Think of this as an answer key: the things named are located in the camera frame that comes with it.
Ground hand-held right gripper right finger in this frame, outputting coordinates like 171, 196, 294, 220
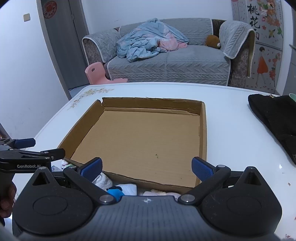
178, 156, 264, 205

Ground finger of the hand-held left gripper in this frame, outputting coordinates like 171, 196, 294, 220
9, 138, 36, 149
7, 148, 66, 161

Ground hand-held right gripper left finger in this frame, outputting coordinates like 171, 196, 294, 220
30, 157, 116, 205

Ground pink white green sock bundle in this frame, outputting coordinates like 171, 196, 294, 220
51, 162, 78, 172

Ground blue sock with loop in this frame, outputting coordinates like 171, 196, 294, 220
107, 185, 124, 202

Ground white blue-striped socks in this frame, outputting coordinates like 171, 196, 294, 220
118, 184, 137, 196

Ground pink white striped sock bundle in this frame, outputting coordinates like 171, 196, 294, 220
142, 189, 181, 200

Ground shallow cardboard box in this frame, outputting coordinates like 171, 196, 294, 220
57, 97, 207, 189

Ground person's left hand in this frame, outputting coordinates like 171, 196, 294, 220
0, 183, 17, 219

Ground black knitted cloth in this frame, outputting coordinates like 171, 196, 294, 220
248, 94, 296, 165

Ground pink plastic chair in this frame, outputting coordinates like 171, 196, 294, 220
85, 62, 128, 84

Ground grey door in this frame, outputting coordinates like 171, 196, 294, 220
37, 0, 90, 98

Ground grey quilted sofa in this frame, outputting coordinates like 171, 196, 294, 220
82, 18, 256, 88

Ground grey quilted armrest cover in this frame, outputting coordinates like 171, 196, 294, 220
82, 29, 121, 64
218, 20, 255, 59

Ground brown plush toy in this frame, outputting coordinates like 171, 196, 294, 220
206, 35, 221, 49

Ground blue and pink blanket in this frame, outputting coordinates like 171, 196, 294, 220
116, 19, 189, 62

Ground red round door decoration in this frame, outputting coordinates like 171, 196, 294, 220
43, 0, 58, 19

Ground floral printed cabinet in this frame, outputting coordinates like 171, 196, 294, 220
232, 0, 284, 93

